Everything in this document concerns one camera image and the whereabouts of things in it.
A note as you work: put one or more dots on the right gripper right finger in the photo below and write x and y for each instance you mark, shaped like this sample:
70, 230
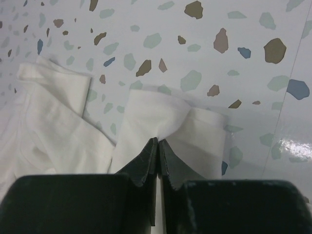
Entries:
192, 204

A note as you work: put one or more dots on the white printed t shirt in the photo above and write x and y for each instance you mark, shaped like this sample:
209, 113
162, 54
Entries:
42, 130

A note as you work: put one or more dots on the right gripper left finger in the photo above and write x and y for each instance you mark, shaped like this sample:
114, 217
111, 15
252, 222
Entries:
120, 203

